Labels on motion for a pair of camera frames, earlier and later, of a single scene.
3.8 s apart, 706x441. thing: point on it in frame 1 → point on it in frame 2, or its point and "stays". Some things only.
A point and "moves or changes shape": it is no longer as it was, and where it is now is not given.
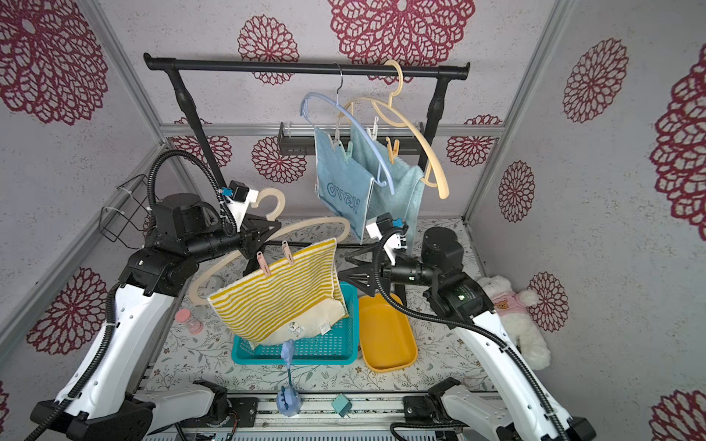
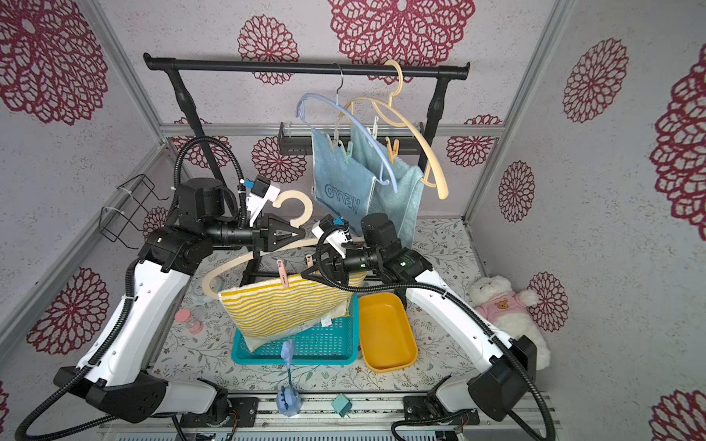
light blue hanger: x=346 y=107 stays
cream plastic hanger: x=275 y=216 moves or changes shape
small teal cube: x=341 y=404 stays
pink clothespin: x=262 y=264 → x=283 y=273
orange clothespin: x=392 y=152 stays
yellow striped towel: x=293 y=303 moves or changes shape
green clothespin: x=347 y=154 stays
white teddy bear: x=510 y=308 stays
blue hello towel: x=343 y=183 stays
